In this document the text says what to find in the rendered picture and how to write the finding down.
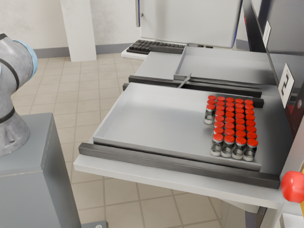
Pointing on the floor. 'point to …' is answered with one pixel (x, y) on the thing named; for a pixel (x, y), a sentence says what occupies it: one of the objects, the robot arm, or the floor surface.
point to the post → (285, 207)
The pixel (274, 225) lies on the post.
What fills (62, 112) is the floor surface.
